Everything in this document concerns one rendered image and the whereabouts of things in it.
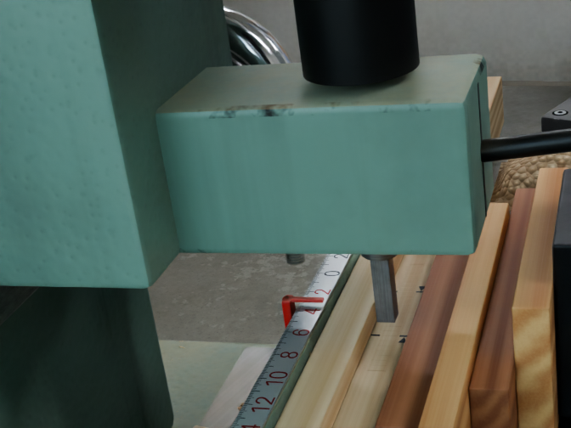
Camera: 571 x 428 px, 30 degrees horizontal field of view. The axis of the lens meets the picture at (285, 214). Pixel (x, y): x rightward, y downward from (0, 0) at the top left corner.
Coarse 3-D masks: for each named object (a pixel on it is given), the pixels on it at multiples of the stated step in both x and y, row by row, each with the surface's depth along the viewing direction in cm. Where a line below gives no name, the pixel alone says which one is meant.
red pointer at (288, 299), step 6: (282, 300) 52; (288, 300) 52; (294, 300) 52; (300, 300) 52; (306, 300) 52; (312, 300) 52; (318, 300) 52; (324, 300) 52; (282, 306) 52; (288, 306) 52; (294, 306) 53; (288, 312) 52; (294, 312) 53; (288, 318) 52
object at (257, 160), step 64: (448, 64) 47; (192, 128) 46; (256, 128) 45; (320, 128) 44; (384, 128) 44; (448, 128) 43; (192, 192) 47; (256, 192) 46; (320, 192) 46; (384, 192) 45; (448, 192) 44; (384, 256) 49
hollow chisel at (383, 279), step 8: (376, 264) 50; (384, 264) 50; (392, 264) 50; (376, 272) 50; (384, 272) 50; (392, 272) 50; (376, 280) 50; (384, 280) 50; (392, 280) 50; (376, 288) 50; (384, 288) 50; (392, 288) 50; (376, 296) 50; (384, 296) 50; (392, 296) 50; (376, 304) 51; (384, 304) 51; (392, 304) 50; (376, 312) 51; (384, 312) 51; (392, 312) 51; (376, 320) 51; (384, 320) 51; (392, 320) 51
